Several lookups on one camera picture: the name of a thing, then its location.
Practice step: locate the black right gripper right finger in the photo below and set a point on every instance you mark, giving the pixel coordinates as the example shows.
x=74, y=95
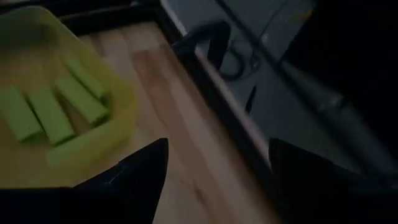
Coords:
x=311, y=199

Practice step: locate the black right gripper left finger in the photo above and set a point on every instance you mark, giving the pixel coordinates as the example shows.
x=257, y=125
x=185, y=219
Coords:
x=109, y=202

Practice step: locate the green frog wooden block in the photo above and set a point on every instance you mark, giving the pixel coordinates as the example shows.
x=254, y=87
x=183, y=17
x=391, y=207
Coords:
x=82, y=99
x=85, y=77
x=51, y=116
x=17, y=113

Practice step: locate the yellow translucent plastic bin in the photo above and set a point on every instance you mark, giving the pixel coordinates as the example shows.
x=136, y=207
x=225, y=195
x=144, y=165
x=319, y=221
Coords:
x=124, y=102

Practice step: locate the thin black strut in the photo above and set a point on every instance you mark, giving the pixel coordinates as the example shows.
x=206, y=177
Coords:
x=250, y=99

